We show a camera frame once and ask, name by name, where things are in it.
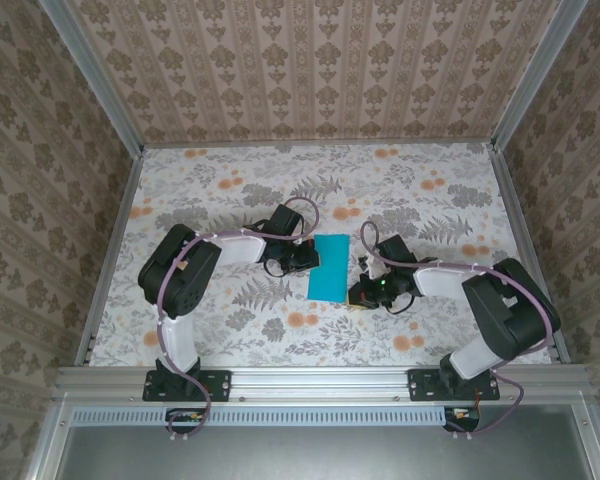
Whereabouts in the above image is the aluminium frame post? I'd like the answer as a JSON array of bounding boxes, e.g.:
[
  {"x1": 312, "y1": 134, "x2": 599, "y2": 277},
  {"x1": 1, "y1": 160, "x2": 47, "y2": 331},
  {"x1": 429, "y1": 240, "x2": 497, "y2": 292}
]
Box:
[
  {"x1": 39, "y1": 0, "x2": 146, "y2": 154},
  {"x1": 490, "y1": 0, "x2": 589, "y2": 151}
]

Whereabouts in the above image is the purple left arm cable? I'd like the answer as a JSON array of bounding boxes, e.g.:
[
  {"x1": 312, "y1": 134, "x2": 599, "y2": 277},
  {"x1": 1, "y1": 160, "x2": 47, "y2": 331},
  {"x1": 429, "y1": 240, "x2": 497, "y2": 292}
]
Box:
[{"x1": 155, "y1": 196, "x2": 322, "y2": 444}]

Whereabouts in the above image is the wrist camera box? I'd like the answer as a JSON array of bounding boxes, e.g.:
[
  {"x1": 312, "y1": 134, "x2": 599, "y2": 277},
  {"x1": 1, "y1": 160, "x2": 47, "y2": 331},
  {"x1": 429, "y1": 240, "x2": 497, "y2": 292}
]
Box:
[
  {"x1": 358, "y1": 234, "x2": 417, "y2": 282},
  {"x1": 269, "y1": 203, "x2": 305, "y2": 237}
]

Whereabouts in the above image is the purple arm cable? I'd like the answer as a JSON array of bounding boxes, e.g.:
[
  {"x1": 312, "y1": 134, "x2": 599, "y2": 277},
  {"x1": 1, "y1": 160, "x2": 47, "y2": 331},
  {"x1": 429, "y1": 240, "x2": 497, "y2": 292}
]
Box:
[
  {"x1": 155, "y1": 196, "x2": 322, "y2": 444},
  {"x1": 359, "y1": 221, "x2": 556, "y2": 442}
]

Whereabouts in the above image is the thin aluminium table rail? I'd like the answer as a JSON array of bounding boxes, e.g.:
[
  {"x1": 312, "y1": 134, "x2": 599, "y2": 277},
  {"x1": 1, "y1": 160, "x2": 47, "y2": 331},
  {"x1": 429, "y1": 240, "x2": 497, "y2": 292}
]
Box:
[{"x1": 142, "y1": 138, "x2": 496, "y2": 149}]

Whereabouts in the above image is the aluminium mounting rail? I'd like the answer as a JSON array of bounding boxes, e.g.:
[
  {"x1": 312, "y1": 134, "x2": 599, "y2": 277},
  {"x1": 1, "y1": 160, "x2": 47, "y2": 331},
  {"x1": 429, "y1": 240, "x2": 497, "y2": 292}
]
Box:
[{"x1": 54, "y1": 364, "x2": 594, "y2": 401}]

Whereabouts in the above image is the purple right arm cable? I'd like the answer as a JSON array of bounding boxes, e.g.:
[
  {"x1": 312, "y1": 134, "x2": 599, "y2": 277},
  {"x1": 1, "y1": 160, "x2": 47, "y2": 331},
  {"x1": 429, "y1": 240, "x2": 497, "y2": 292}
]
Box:
[{"x1": 359, "y1": 221, "x2": 556, "y2": 442}]

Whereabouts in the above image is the aluminium table side rail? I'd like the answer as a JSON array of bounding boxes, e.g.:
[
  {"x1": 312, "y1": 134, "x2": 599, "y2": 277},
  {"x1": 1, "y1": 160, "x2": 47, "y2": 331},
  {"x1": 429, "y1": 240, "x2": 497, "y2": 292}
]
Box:
[
  {"x1": 487, "y1": 144, "x2": 571, "y2": 364},
  {"x1": 74, "y1": 149, "x2": 146, "y2": 369}
]

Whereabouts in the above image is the grey slotted cable duct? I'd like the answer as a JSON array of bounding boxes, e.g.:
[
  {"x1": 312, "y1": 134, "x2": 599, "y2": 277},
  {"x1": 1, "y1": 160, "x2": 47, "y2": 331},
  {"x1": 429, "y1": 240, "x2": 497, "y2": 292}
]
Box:
[{"x1": 72, "y1": 405, "x2": 481, "y2": 426}]

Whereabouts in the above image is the thin black left wrist cable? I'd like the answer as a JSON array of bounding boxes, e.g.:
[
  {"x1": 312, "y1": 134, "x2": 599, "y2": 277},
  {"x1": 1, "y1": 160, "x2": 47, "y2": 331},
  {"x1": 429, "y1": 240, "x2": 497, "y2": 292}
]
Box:
[{"x1": 262, "y1": 257, "x2": 294, "y2": 277}]

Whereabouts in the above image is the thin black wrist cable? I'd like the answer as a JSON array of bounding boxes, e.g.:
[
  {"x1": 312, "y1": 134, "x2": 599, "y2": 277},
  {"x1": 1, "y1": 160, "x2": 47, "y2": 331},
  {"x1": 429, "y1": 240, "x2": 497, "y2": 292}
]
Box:
[
  {"x1": 262, "y1": 257, "x2": 294, "y2": 277},
  {"x1": 387, "y1": 292, "x2": 419, "y2": 315}
]

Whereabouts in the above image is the blue paper sheet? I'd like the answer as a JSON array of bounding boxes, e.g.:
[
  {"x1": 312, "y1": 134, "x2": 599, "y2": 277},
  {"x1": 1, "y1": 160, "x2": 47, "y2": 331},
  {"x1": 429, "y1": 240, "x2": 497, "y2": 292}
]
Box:
[{"x1": 307, "y1": 233, "x2": 352, "y2": 304}]

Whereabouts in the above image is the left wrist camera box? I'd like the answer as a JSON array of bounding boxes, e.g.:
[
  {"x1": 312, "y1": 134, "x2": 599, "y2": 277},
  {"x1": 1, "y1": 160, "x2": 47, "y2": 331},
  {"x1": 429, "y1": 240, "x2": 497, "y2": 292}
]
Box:
[{"x1": 269, "y1": 203, "x2": 305, "y2": 237}]

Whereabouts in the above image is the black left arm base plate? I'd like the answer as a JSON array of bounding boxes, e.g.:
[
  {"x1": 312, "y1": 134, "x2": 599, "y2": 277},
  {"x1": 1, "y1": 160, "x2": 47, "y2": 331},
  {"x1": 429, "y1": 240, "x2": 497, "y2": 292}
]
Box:
[{"x1": 142, "y1": 368, "x2": 231, "y2": 403}]

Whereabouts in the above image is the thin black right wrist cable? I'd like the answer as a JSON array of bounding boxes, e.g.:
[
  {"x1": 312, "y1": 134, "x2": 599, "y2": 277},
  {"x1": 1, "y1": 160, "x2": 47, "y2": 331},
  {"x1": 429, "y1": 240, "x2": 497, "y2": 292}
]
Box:
[{"x1": 387, "y1": 292, "x2": 419, "y2": 315}]

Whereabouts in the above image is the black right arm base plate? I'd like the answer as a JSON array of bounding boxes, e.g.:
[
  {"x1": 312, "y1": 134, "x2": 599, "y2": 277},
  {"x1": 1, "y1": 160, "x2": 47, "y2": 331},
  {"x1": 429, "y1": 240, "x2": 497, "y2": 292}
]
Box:
[{"x1": 408, "y1": 367, "x2": 501, "y2": 403}]

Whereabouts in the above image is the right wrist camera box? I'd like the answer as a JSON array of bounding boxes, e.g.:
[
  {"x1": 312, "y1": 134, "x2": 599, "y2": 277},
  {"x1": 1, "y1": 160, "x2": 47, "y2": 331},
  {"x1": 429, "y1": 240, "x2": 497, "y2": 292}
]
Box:
[{"x1": 358, "y1": 234, "x2": 417, "y2": 282}]

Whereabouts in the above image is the grey metal sheet panel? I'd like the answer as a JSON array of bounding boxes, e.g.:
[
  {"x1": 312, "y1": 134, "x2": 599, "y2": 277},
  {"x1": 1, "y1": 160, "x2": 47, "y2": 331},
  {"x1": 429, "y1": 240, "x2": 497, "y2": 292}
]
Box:
[{"x1": 54, "y1": 404, "x2": 596, "y2": 480}]

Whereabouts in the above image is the floral table cover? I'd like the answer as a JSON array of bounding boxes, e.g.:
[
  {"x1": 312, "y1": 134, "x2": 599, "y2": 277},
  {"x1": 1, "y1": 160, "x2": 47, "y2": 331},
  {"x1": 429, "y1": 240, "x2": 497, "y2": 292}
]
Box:
[{"x1": 87, "y1": 142, "x2": 554, "y2": 369}]

